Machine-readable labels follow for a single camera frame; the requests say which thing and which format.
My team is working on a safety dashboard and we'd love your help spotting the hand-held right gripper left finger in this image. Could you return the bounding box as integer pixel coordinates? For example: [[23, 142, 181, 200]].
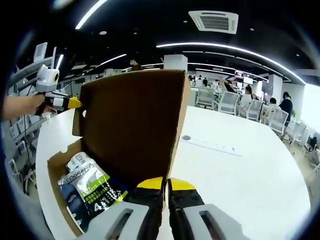
[[82, 176, 168, 240]]

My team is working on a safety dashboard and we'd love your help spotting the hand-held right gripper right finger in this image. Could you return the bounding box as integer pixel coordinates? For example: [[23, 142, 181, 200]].
[[166, 177, 251, 240]]

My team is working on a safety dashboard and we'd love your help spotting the silver green soft pouch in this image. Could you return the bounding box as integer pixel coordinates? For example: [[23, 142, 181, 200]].
[[57, 162, 129, 226]]

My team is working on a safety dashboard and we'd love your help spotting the brown cardboard shoe box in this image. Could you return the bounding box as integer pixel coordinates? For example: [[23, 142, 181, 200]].
[[46, 69, 192, 237]]

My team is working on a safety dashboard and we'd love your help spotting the person's left hand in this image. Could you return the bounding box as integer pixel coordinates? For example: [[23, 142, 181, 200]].
[[28, 94, 58, 118]]

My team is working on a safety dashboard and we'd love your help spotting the grey storage shelf rack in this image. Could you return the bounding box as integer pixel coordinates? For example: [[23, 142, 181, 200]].
[[7, 42, 58, 151]]

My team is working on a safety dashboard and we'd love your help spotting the short ceiling light strip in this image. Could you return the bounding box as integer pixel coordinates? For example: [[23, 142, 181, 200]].
[[96, 53, 127, 68]]

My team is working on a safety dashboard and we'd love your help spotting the white table power strip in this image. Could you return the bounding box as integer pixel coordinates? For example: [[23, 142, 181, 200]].
[[180, 134, 243, 158]]

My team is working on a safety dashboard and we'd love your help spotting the long ceiling light strip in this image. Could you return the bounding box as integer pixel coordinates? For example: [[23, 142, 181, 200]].
[[75, 0, 108, 30], [156, 42, 307, 86]]

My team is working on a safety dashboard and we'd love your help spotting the white square pillar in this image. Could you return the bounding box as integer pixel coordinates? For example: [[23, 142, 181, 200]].
[[163, 54, 188, 72]]

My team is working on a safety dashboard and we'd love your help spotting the row of white office chairs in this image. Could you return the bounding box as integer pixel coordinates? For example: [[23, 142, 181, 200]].
[[194, 87, 320, 171]]

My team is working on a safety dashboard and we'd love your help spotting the ceiling air conditioner vent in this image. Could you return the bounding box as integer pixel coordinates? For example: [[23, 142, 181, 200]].
[[188, 10, 239, 35]]

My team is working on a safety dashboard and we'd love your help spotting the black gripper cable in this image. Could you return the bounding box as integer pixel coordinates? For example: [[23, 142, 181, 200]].
[[22, 113, 36, 168]]

